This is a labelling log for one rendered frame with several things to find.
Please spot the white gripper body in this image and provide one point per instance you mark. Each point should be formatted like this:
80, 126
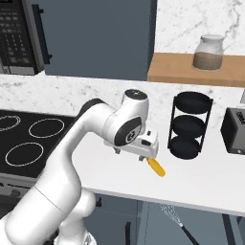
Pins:
137, 149

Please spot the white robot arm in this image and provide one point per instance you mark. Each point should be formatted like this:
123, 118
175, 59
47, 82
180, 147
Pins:
57, 178

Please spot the open drawer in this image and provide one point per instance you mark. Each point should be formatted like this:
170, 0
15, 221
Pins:
197, 228

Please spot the yellow oblong food item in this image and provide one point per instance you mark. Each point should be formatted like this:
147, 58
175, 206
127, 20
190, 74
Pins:
157, 168

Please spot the black three-tier stand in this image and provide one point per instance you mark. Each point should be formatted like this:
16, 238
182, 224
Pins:
190, 126

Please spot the dark blue cupboard door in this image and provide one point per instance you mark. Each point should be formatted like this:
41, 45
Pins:
111, 220

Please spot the black hob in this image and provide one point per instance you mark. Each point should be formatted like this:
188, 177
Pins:
32, 140

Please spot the wooden shelf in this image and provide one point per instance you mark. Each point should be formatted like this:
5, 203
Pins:
178, 68

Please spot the grey oven front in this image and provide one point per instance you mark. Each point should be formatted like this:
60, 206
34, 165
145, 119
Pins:
12, 191

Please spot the glass jar with brown contents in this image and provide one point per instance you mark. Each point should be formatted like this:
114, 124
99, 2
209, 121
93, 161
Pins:
208, 53

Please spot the black and grey microwave oven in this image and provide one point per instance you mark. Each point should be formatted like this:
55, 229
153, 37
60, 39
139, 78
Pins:
16, 35

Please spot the dark blue wall cupboard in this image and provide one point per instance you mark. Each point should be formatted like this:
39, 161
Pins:
95, 38

